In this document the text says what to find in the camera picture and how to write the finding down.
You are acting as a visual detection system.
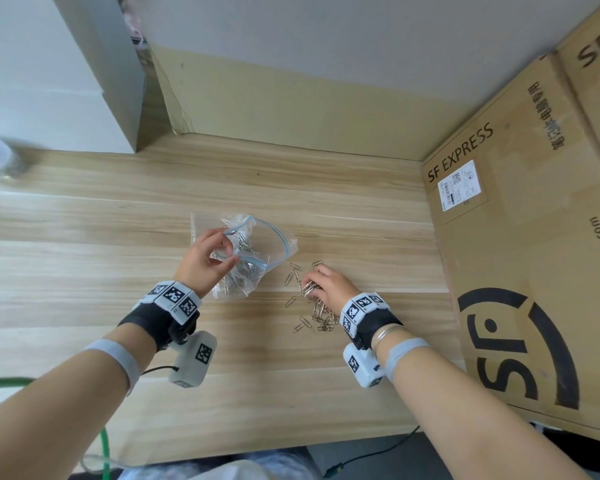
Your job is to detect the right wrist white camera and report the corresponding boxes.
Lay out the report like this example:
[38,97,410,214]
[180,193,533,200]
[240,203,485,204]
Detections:
[343,343,385,389]

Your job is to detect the white cabinet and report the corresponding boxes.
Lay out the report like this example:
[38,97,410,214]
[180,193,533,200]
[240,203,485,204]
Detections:
[0,0,146,155]

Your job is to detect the plain brown cardboard box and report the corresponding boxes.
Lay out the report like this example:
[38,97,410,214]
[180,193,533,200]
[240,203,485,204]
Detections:
[555,0,600,185]

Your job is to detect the person's right forearm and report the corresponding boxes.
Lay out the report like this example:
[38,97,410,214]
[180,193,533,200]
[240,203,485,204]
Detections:
[377,332,596,480]

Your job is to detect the left marker wristband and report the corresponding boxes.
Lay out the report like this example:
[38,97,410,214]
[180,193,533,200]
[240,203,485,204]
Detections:
[117,280,203,351]

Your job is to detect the wrist white camera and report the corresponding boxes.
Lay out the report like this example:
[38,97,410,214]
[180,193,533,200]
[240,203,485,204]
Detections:
[343,343,385,389]
[168,330,219,389]

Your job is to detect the grey forearm strap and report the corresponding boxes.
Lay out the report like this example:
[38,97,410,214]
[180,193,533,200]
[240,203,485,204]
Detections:
[82,338,143,395]
[382,338,431,383]

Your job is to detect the person's legs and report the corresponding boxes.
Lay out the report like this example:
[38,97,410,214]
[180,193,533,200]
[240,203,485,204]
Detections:
[117,447,321,480]

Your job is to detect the silver bracelet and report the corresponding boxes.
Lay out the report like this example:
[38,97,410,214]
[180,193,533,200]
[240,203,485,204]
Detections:
[371,324,409,351]

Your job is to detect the pile of silver paper clips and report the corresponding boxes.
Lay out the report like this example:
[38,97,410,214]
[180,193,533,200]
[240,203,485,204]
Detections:
[283,259,341,335]

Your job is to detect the person's right hand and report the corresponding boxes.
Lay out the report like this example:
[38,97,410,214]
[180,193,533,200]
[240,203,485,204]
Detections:
[301,264,362,315]

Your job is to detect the white shipping label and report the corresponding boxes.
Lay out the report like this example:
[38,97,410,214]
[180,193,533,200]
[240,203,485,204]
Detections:
[437,159,481,213]

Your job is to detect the clear zip plastic bag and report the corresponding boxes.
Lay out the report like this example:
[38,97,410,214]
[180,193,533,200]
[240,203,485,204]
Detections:
[189,212,299,301]

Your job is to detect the right marker wristband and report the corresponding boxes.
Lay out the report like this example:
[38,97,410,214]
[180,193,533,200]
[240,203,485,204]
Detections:
[339,292,403,351]

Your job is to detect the long black cable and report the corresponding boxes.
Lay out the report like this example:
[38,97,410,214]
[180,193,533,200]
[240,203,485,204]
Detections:
[322,425,421,479]

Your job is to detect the marker wristband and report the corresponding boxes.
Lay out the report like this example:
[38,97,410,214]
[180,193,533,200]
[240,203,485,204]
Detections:
[339,292,403,351]
[117,280,203,351]

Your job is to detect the light wooden table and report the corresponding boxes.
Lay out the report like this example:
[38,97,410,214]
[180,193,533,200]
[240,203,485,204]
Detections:
[0,132,469,468]

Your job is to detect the tan cardboard back panel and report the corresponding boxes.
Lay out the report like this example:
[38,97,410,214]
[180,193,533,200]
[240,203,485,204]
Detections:
[149,44,476,162]

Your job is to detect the person's left hand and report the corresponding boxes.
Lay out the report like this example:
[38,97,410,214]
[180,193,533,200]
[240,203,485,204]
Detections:
[173,227,241,299]

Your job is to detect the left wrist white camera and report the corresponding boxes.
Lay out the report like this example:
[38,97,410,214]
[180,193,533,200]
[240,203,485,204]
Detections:
[168,330,219,389]

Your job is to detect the grey left forearm strap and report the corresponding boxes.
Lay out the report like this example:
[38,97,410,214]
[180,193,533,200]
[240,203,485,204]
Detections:
[82,338,143,395]

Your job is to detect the person's left forearm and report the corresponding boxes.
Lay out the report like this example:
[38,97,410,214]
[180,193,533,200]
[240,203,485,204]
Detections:
[0,322,159,480]

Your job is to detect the gathered bunch of paper clips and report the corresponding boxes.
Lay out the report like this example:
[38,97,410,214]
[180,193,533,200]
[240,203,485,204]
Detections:
[215,232,269,298]

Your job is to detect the large cardboard box round logo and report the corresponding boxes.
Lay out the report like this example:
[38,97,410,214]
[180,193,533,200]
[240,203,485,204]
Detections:
[419,52,600,435]

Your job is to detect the grey right forearm strap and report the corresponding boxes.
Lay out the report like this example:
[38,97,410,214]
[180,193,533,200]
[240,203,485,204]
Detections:
[382,338,431,383]

